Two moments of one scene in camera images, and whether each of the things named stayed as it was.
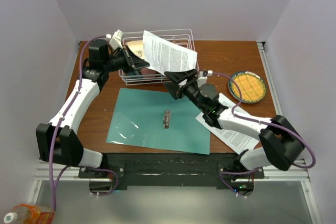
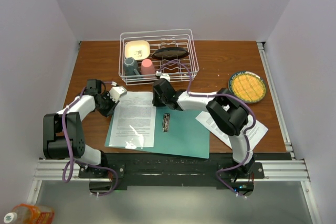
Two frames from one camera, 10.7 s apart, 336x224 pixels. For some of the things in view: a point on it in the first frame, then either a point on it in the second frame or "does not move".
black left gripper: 133,62 → 113,105
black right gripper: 179,77 → 155,102
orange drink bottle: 27,213 does not move
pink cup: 147,71 does not move
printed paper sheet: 164,56 → 133,121
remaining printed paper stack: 240,142 does not move
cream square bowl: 137,48 does not move
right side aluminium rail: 272,87 does not move
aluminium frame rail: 298,172 does not move
